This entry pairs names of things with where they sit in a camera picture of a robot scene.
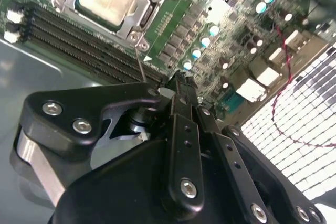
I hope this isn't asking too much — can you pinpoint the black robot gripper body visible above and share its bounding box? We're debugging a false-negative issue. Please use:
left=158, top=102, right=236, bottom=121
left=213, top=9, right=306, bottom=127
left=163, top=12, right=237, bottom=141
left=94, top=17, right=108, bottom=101
left=52, top=136, right=245, bottom=224

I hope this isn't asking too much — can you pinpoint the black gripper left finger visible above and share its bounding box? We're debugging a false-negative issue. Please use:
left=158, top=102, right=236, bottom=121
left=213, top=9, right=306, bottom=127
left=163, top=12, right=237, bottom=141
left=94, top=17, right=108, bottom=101
left=10, top=70, right=206, bottom=221

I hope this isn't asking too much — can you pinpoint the metal cpu locking lever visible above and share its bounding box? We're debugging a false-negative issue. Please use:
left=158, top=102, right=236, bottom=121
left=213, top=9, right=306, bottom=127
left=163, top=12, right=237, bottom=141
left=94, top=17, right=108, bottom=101
left=133, top=45, right=148, bottom=83

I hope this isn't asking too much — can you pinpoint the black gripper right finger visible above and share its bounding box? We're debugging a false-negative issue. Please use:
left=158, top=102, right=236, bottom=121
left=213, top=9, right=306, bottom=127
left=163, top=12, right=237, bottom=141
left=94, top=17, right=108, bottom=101
left=185, top=76, right=328, bottom=224

